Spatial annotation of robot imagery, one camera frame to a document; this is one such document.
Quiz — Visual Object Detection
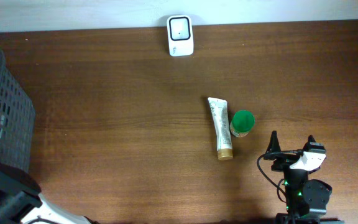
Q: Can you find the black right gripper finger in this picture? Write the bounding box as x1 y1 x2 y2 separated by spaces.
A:
302 135 325 152
266 131 281 153

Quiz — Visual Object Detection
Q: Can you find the green lid jar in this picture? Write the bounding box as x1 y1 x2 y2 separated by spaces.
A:
230 110 255 138

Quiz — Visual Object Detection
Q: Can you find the white tube gold cap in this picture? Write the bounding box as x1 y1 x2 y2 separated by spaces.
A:
208 97 234 161

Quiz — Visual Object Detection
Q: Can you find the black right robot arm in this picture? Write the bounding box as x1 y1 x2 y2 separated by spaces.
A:
257 131 344 224

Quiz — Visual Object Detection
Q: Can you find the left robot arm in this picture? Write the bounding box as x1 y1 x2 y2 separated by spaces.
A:
0 146 275 223

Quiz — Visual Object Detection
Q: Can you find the white barcode scanner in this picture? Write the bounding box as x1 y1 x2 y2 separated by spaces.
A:
167 15 194 57

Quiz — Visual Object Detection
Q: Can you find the dark grey mesh basket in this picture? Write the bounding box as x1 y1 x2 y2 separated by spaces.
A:
0 49 35 172

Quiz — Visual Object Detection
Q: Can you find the black camera cable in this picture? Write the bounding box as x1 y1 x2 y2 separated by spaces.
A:
256 149 304 203

